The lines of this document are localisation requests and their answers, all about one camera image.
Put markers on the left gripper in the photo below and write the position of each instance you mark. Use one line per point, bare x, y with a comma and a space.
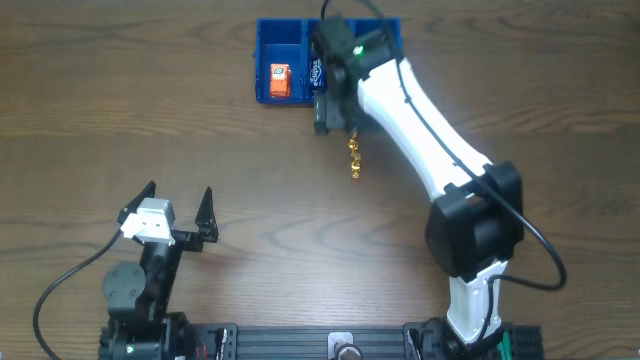
187, 240

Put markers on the orange candy box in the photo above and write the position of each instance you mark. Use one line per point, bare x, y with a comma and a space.
280, 80

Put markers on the blue candy pack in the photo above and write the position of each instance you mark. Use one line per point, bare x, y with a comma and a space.
316, 75

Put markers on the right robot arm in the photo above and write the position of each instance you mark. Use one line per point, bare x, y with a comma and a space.
425, 130

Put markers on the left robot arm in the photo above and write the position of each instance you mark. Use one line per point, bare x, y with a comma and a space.
160, 270

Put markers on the blue tray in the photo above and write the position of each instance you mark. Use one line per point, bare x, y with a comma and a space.
280, 45

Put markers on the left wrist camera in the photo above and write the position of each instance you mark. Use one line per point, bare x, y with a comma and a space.
150, 220

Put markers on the mounting rail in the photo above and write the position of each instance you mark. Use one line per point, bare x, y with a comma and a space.
300, 342

